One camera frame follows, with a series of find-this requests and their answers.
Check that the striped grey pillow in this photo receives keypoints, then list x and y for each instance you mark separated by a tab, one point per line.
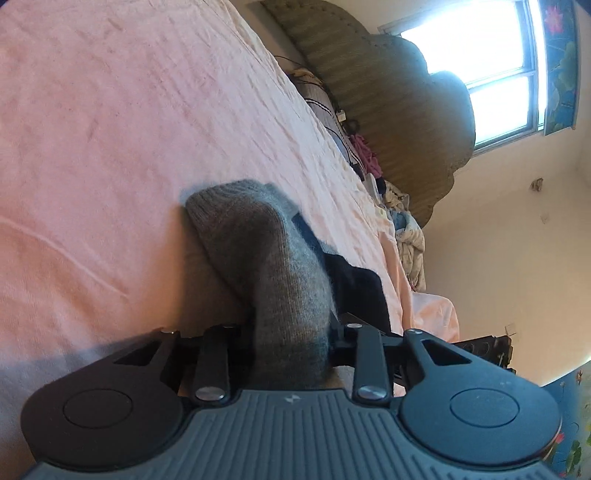
323	106

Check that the blue floral cloth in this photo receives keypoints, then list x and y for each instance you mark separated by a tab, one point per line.
572	424

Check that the olive upholstered headboard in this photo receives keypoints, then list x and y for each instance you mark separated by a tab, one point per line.
392	115

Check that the grey knitted sock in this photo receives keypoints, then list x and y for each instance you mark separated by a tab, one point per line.
277	277

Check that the navy garment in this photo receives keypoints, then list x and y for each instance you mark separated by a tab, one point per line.
355	286

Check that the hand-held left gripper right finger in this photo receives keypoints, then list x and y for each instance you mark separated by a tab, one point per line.
369	355

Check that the pink crumpled cloth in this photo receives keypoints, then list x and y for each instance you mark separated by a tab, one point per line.
364	152

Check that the blue floral curtain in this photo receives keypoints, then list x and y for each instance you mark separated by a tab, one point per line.
561	69

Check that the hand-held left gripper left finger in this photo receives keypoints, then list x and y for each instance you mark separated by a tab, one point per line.
217	355

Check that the pink blanket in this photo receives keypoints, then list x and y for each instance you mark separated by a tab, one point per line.
115	138

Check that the window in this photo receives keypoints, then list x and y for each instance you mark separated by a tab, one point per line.
498	106

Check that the small wall hook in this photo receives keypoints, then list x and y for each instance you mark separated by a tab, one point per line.
536	184

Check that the crumpled white quilt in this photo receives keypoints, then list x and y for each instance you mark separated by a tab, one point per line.
408	244

